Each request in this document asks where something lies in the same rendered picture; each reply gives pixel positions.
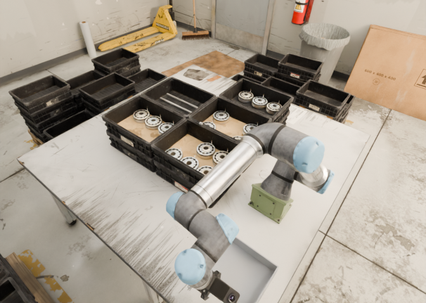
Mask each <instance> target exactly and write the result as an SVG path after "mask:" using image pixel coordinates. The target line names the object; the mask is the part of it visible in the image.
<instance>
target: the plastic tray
mask: <svg viewBox="0 0 426 303"><path fill-rule="evenodd" d="M278 268H279V266H277V265H276V264H275V263H273V262H272V261H270V260H269V259H268V258H266V257H264V256H263V255H262V254H260V253H259V252H258V251H256V250H255V249H253V248H252V247H251V246H249V245H247V244H246V243H245V242H243V241H242V240H241V239H239V238H238V237H236V238H235V239H234V240H233V242H232V244H231V245H230V246H229V247H228V248H227V250H226V251H225V252H224V253H223V255H222V256H221V257H220V259H219V260H218V261H217V262H216V264H215V265H214V267H213V268H212V270H213V271H216V270H218V271H219V272H220V273H221V280H223V282H225V283H226V284H228V285H229V286H230V287H231V288H233V289H234V290H236V291H237V292H238V293H239V294H240V297H239V299H238V301H237V303H258V302H259V301H260V299H261V297H262V296H263V294H264V292H265V291H266V289H267V287H268V286H269V284H270V283H271V281H272V279H273V278H274V276H275V274H276V272H277V270H278Z"/></svg>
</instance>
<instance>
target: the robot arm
mask: <svg viewBox="0 0 426 303"><path fill-rule="evenodd" d="M324 152H325V146H324V144H323V142H322V141H320V140H318V139H317V138H315V137H313V136H309V135H307V134H304V133H303V132H300V131H298V130H295V129H293V128H291V127H288V126H286V125H284V124H281V123H277V122H270V123H267V124H262V125H259V126H257V127H255V128H253V129H251V130H250V131H248V132H247V133H246V134H244V135H243V136H242V137H241V139H240V143H239V144H238V145H237V146H236V147H235V148H234V149H233V150H231V151H230V152H229V153H228V154H227V155H226V156H225V157H224V158H223V159H222V160H221V161H220V162H219V163H218V164H217V165H216V166H215V167H214V168H213V169H212V170H211V171H209V172H208V173H207V174H206V175H205V176H204V177H203V178H202V179H201V180H200V181H199V182H198V183H197V184H196V185H194V187H192V189H191V190H190V191H189V192H187V193H186V194H185V193H183V192H180V191H179V192H177V193H174V194H173V195H171V196H170V198H169V199H168V201H167V203H166V211H167V213H168V214H169V215H170V216H171V217H172V218H173V219H174V220H175V221H177V222H178V223H179V224H180V225H182V226H183V227H184V228H185V229H187V230H188V231H189V232H190V233H191V234H192V235H193V236H194V237H195V238H197V241H196V242H195V243H194V244H193V245H192V247H191V248H188V249H186V250H184V251H182V252H180V253H179V255H178V256H177V257H176V260H175V263H174V269H175V272H176V274H177V276H178V277H179V279H180V280H181V281H182V282H183V283H185V284H187V285H188V288H189V289H190V288H191V287H192V288H194V289H197V290H198V291H199V292H200V293H201V296H200V297H201V298H202V299H203V300H207V299H209V297H211V296H212V295H213V296H215V297H216V298H218V299H219V300H220V301H222V302H223V303H237V301H238V299H239V297H240V294H239V293H238V292H237V291H236V290H234V289H233V288H231V287H230V286H229V285H228V284H226V283H225V282H223V280H221V273H220V272H219V271H218V270H216V271H213V270H212V268H213V267H214V265H215V264H216V262H217V261H218V260H219V259H220V257H221V256H222V255H223V253H224V252H225V251H226V250H227V248H228V247H229V246H230V245H231V244H232V242H233V240H234V239H235V238H236V236H237V234H238V233H239V228H238V226H237V224H236V223H235V222H234V221H233V220H232V219H231V218H230V217H228V216H227V215H225V214H223V213H220V214H218V215H217V216H216V217H214V216H213V215H212V214H210V213H209V212H207V211H206V209H207V208H208V207H209V205H210V204H211V203H212V202H213V201H214V200H215V199H216V198H217V197H218V196H219V195H220V194H221V193H222V192H223V191H224V190H225V189H226V188H227V187H228V186H229V185H230V184H231V183H232V182H233V181H234V180H235V179H236V178H237V177H238V176H239V175H240V174H241V173H242V172H243V171H244V170H245V169H246V168H247V167H248V166H249V165H250V164H251V163H252V162H253V161H254V160H255V159H256V158H261V157H262V156H263V155H264V154H268V155H270V156H272V157H274V158H276V159H277V161H276V163H275V165H274V167H273V170H272V171H271V173H270V175H269V176H268V177H267V178H266V179H265V180H264V181H263V182H262V183H261V185H260V187H261V188H262V189H263V190H264V191H266V192H268V193H269V194H271V195H273V196H274V197H276V198H279V199H281V200H284V201H289V199H290V195H291V191H292V185H293V183H294V181H297V182H299V183H301V184H303V185H304V186H307V187H308V188H310V189H312V190H314V191H315V192H317V193H319V194H324V193H325V191H326V189H327V188H328V186H329V185H330V183H331V181H332V179H333V177H334V175H335V173H334V172H333V171H332V170H330V169H327V168H326V167H325V166H324V165H323V164H322V163H321V161H322V160H323V157H324Z"/></svg>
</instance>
